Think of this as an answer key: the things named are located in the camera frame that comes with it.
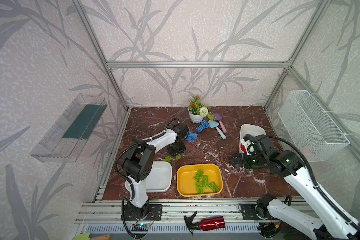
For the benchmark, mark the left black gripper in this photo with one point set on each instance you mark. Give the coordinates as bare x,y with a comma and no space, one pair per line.
175,148

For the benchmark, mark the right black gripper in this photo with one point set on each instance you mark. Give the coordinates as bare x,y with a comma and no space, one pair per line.
243,160

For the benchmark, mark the green lego row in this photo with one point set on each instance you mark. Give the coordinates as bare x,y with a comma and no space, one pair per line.
169,159

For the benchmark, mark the green lego pair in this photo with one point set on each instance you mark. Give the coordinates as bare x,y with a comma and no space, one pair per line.
211,185

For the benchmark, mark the red lego cluster brick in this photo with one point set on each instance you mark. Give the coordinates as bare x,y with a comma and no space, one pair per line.
243,148

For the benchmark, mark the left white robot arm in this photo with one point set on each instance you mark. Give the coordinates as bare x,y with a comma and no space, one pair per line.
135,163

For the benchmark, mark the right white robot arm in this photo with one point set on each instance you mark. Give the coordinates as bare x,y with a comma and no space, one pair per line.
332,221

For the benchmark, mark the blue lego lower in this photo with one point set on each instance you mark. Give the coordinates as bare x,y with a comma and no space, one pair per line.
191,137

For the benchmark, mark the right white tray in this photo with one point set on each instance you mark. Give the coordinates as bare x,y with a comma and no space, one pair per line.
252,130

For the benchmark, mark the white tray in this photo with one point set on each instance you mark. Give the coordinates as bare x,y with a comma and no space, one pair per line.
252,130
160,177

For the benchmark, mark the blue lego pot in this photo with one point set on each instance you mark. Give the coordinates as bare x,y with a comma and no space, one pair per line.
200,128
205,124

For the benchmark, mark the left white tray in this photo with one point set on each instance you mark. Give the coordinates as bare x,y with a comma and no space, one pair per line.
160,177

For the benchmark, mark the potted flower plant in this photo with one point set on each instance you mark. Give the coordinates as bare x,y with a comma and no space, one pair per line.
198,111

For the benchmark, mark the yellow tray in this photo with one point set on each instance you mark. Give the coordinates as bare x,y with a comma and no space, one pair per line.
188,187

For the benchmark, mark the teal toy shovel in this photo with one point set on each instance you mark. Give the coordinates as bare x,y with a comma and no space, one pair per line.
214,124

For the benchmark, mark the purple pink toy shovel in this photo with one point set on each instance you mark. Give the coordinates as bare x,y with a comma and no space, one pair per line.
219,119

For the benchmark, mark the red spray bottle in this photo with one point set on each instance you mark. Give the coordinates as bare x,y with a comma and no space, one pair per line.
205,225

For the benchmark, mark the green circuit board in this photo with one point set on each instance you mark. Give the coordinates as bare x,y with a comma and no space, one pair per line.
142,226

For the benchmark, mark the white wire basket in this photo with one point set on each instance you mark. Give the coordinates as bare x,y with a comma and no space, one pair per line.
310,127

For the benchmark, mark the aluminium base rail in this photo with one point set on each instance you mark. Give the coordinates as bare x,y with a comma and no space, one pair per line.
173,211

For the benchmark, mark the clear wall shelf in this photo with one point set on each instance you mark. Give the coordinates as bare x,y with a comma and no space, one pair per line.
66,139

